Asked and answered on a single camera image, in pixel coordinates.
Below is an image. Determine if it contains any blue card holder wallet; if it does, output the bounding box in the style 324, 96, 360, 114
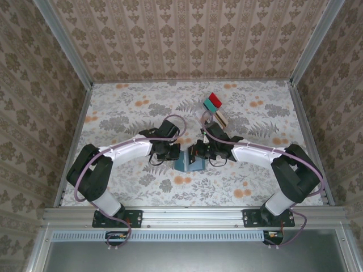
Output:
174, 150, 207, 173

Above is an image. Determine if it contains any clear acrylic card stand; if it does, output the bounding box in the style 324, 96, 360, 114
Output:
197, 92, 229, 133

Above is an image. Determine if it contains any red credit card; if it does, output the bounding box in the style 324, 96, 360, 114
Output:
209, 92, 224, 108

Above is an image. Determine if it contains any grey metal panel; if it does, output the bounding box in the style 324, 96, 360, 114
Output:
42, 229, 352, 272

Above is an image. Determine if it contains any thin black left gripper cable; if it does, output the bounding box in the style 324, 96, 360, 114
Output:
148, 152, 171, 167

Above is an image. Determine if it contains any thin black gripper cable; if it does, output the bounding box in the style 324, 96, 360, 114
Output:
148, 152, 171, 167
208, 157, 227, 168

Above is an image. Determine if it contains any thin black right gripper cable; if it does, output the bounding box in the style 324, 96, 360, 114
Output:
208, 157, 227, 168

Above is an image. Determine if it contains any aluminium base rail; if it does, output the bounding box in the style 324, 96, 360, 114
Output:
41, 206, 351, 227

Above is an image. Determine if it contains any aluminium rear rail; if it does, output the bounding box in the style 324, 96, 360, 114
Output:
91, 79, 293, 85

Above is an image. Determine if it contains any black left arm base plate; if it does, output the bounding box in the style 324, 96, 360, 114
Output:
92, 208, 143, 229

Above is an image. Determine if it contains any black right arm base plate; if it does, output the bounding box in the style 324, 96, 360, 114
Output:
242, 208, 296, 229

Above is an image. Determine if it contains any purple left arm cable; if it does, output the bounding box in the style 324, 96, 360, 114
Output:
73, 113, 187, 252

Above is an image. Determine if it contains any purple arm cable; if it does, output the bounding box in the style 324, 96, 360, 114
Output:
200, 109, 325, 250
73, 113, 187, 252

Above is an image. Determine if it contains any aluminium side rail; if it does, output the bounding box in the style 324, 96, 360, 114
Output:
53, 83, 94, 209
288, 80, 335, 207

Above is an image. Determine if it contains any white slotted cable duct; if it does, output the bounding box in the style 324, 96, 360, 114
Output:
52, 229, 267, 242

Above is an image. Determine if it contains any black cable connector mount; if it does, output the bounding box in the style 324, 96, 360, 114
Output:
105, 231, 133, 247
262, 229, 285, 246

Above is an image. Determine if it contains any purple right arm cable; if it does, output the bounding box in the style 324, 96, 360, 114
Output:
200, 109, 325, 250

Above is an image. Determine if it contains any aluminium corner post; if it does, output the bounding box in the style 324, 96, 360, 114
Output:
289, 0, 345, 86
33, 0, 94, 87

